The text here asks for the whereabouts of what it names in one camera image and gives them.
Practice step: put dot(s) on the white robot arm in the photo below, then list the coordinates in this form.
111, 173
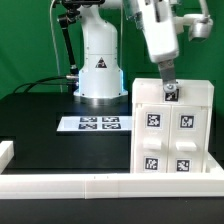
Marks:
101, 79

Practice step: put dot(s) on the white small box part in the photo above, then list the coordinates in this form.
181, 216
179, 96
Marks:
187, 93

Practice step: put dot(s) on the white small door part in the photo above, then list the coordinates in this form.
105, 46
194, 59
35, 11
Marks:
152, 130

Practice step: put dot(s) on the white U-shaped fence frame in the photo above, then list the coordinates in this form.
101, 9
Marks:
91, 186

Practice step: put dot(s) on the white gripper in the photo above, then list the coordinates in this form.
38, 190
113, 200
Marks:
154, 18

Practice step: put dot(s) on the white cabinet body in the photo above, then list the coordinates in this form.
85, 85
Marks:
138, 105

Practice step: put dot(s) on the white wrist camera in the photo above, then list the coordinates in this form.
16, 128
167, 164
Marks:
199, 26

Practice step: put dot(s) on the white flat panel with tags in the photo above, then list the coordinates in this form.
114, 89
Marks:
94, 123

